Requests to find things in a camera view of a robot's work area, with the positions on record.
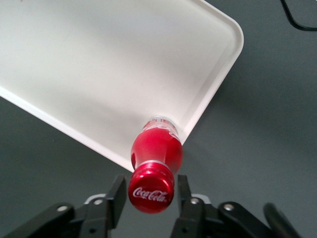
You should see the black cable at table edge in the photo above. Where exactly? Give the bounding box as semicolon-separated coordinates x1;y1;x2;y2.
280;0;317;32

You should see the red coke bottle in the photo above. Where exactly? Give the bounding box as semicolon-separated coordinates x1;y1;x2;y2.
127;115;184;214

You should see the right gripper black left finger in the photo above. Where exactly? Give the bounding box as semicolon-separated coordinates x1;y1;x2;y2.
0;175;127;238

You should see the white plastic tray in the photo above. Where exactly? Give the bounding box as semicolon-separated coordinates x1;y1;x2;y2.
0;0;245;173

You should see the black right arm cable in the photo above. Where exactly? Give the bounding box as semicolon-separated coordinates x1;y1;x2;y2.
263;202;301;238

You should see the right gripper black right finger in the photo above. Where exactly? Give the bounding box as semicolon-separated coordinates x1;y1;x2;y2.
170;175;273;238

